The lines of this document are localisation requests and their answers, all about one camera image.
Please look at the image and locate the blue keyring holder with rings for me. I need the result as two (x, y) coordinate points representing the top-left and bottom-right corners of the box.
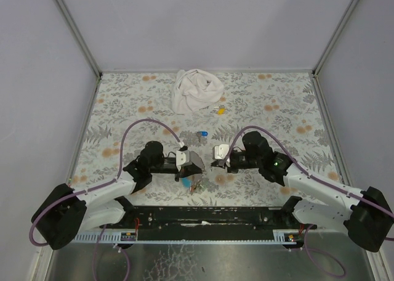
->
(181, 151), (206, 189)

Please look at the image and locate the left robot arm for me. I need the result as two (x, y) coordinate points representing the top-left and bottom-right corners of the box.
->
(29, 141), (205, 250)

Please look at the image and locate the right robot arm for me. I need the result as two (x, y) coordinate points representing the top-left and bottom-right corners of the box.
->
(214, 130), (393, 253)

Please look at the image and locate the key with blue tag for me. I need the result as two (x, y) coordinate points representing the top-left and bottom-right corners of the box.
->
(196, 131), (208, 137)

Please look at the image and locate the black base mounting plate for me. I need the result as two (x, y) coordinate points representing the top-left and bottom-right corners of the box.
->
(107, 206), (307, 242)

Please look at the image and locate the key with yellow tag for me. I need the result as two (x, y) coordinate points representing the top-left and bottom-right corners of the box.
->
(214, 105), (225, 115)

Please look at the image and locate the floral patterned table mat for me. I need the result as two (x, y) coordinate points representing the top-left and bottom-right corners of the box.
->
(70, 72), (341, 206)

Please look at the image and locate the crumpled white cloth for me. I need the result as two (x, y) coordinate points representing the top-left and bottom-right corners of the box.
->
(171, 69), (224, 115)

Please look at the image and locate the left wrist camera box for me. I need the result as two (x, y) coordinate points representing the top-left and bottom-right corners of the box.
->
(175, 150), (192, 169)

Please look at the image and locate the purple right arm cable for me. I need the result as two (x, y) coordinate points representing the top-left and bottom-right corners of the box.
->
(225, 126), (394, 217)

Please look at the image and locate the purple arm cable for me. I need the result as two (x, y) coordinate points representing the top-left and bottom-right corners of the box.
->
(28, 119), (188, 246)
(225, 126), (394, 217)

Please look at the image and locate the white slotted cable duct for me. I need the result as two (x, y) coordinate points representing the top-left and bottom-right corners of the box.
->
(71, 230), (137, 244)

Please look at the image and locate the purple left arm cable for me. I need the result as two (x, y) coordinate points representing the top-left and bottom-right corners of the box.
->
(28, 119), (188, 246)

